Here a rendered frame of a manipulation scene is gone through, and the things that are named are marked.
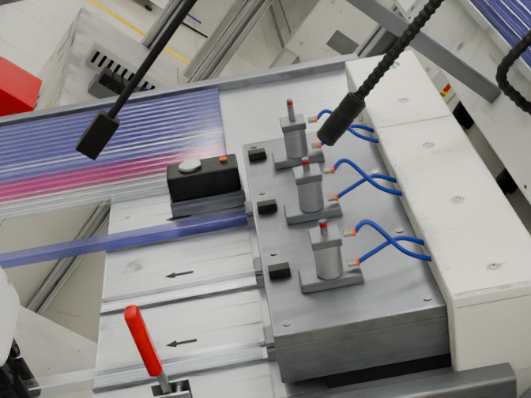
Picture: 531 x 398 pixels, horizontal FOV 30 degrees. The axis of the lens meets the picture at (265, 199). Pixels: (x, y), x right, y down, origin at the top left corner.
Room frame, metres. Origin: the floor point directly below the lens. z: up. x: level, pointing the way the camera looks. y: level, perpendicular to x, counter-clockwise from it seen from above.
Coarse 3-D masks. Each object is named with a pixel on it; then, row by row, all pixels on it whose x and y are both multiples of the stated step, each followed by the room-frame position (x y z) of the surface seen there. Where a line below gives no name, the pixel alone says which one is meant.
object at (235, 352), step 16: (192, 352) 0.73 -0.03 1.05; (208, 352) 0.73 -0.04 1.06; (224, 352) 0.73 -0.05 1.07; (240, 352) 0.73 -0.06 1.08; (256, 352) 0.74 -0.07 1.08; (96, 368) 0.71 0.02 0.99; (112, 368) 0.71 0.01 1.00; (128, 368) 0.71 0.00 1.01; (144, 368) 0.71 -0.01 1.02; (176, 368) 0.72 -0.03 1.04; (192, 368) 0.73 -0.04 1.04; (32, 384) 0.69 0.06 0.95; (48, 384) 0.69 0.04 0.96; (64, 384) 0.70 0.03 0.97; (80, 384) 0.70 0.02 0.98; (96, 384) 0.70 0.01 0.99; (112, 384) 0.71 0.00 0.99
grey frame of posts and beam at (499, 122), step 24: (456, 0) 1.16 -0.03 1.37; (432, 24) 1.17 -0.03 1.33; (456, 24) 1.12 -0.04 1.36; (360, 48) 1.38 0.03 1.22; (384, 48) 1.36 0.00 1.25; (456, 48) 1.09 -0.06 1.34; (480, 48) 1.04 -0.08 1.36; (480, 72) 1.01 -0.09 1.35; (480, 96) 0.98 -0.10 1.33; (504, 96) 0.94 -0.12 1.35; (528, 96) 0.91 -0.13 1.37; (480, 120) 0.95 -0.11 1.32; (504, 120) 0.92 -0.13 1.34; (528, 120) 0.89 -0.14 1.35; (504, 144) 0.89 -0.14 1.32; (528, 144) 0.86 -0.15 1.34; (528, 168) 0.84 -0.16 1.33; (528, 192) 0.82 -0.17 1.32
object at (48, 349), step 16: (32, 320) 1.27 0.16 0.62; (48, 320) 1.30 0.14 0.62; (16, 336) 1.21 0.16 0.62; (32, 336) 1.24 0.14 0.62; (48, 336) 1.27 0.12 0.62; (64, 336) 1.29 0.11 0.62; (80, 336) 1.32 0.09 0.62; (32, 352) 1.21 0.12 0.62; (48, 352) 1.23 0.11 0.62; (64, 352) 1.26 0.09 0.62; (80, 352) 1.29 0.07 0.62; (96, 352) 1.31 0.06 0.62; (32, 368) 1.18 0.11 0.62; (48, 368) 1.20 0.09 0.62; (64, 368) 1.23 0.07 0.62; (80, 368) 1.25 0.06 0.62
